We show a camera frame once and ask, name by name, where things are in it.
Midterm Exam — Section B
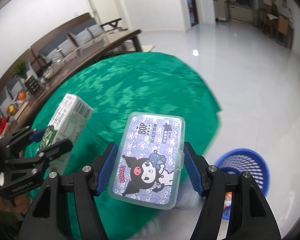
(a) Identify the dark door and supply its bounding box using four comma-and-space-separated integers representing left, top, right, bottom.
186, 0, 199, 27

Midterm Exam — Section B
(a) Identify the grey cushion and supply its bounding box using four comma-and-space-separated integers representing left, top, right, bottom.
39, 41, 70, 62
86, 24, 105, 38
66, 30, 90, 47

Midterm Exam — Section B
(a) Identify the tea set tray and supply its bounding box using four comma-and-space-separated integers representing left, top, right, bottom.
36, 62, 63, 80

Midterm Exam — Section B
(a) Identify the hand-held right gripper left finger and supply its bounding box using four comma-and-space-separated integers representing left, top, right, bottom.
19, 142, 119, 240

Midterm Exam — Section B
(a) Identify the clear box purple cartoon label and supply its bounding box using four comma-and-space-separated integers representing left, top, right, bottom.
107, 111, 186, 210

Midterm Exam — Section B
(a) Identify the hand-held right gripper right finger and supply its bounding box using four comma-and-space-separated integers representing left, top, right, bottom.
184, 141, 282, 240

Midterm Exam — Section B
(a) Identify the green floral tablecloth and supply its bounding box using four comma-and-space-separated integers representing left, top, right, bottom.
24, 52, 222, 240

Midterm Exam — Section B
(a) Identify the glass sliding door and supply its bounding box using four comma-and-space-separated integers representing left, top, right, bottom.
215, 0, 278, 23

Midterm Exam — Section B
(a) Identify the person's left hand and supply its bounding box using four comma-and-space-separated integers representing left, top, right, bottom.
11, 192, 32, 214

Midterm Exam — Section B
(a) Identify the blue plastic mesh basket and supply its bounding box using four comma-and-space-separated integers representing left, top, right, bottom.
214, 149, 269, 220

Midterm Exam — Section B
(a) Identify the white green milk carton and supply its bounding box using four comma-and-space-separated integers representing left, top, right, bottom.
39, 93, 94, 174

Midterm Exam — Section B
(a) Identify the wooden dining table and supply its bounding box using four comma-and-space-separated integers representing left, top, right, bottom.
265, 12, 280, 38

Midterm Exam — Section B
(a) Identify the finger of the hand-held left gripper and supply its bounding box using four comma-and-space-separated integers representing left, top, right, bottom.
5, 139, 74, 175
0, 127, 44, 155

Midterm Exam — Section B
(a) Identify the dark wooden sofa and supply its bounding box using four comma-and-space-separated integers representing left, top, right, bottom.
0, 12, 122, 100

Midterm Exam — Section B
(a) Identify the brown wooden coffee table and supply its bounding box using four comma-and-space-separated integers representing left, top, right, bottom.
0, 29, 142, 130

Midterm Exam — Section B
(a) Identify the potted plant black studded pot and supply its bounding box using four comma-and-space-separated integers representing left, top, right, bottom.
12, 62, 42, 95

